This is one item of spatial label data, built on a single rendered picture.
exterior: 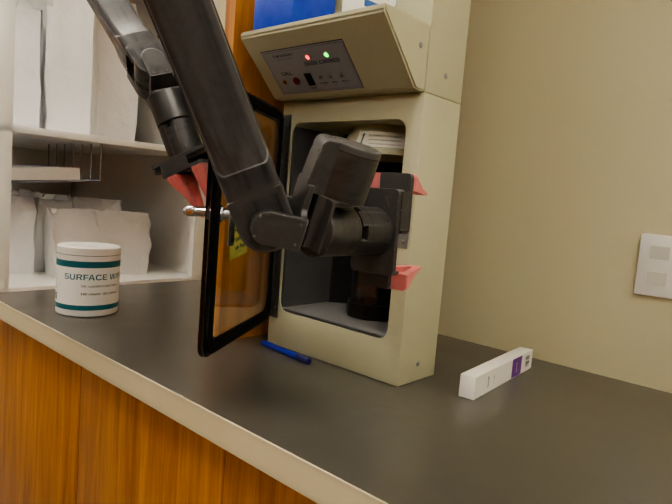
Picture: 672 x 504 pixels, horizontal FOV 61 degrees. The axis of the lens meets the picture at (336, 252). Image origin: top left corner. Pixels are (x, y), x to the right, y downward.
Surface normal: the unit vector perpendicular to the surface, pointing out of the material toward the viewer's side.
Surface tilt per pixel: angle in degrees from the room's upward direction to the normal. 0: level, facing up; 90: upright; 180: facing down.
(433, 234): 90
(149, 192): 90
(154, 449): 90
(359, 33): 135
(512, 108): 90
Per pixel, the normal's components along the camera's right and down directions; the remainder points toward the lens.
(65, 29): 0.47, 0.02
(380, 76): -0.53, 0.72
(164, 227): -0.67, 0.02
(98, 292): 0.70, 0.13
